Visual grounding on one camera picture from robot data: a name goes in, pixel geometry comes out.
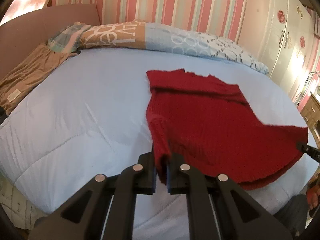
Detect patterned blue and tan pillow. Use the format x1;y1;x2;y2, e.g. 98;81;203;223
80;20;269;75

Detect white wardrobe with floral handles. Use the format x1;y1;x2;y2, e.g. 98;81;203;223
257;0;320;100

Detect wooden dresser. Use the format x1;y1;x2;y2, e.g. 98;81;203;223
300;93;320;147

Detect plaid pastel folded cloth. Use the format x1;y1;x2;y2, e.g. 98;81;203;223
47;22;92;54

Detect red knit sweater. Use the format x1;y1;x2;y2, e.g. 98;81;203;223
146;69;308;190

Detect tan folded garment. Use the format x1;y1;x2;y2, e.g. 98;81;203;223
1;44;76;115

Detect mauve upholstered headboard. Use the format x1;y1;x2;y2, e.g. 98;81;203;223
0;4;100;78

